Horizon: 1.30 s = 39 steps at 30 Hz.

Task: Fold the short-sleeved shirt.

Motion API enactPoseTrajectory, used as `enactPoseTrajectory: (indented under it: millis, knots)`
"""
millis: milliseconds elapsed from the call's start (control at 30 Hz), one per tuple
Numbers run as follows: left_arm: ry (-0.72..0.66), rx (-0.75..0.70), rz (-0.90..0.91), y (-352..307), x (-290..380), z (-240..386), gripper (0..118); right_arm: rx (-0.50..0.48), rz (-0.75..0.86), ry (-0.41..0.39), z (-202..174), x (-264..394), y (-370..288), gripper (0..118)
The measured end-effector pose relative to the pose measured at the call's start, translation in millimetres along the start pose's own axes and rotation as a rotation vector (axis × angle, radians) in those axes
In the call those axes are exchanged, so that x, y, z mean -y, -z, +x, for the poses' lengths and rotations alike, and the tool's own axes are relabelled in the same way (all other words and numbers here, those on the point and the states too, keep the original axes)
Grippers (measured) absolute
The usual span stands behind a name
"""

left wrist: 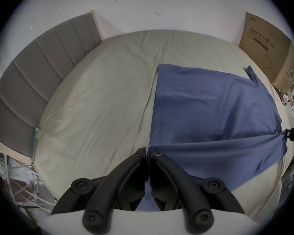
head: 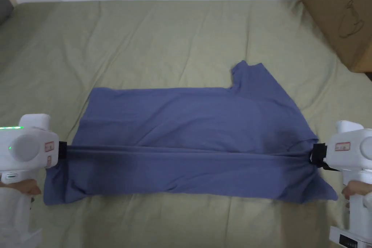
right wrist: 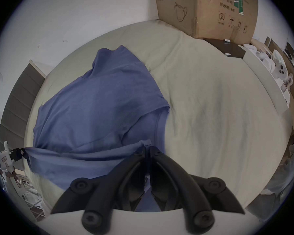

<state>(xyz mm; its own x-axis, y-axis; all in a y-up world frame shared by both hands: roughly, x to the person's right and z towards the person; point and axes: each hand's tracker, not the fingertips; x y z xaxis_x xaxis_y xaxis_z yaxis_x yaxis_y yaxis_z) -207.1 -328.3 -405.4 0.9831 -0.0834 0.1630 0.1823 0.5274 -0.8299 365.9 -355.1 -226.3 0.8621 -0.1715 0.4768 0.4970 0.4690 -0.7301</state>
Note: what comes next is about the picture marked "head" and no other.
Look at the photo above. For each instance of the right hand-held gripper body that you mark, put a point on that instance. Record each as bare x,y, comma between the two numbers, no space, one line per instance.
351,152

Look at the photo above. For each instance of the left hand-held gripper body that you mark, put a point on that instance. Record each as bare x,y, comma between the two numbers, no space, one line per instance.
29,146

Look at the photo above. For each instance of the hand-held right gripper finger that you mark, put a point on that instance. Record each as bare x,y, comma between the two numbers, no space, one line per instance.
311,159

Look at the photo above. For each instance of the dark blue shirt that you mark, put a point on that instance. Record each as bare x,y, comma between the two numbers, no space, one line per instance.
186,137

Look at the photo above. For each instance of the person's right hand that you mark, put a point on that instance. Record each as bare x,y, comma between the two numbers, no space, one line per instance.
357,189

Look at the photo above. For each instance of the person's left hand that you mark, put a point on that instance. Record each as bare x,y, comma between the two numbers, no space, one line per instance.
26,187

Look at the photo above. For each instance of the brown cardboard carton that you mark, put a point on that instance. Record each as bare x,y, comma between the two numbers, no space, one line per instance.
343,4

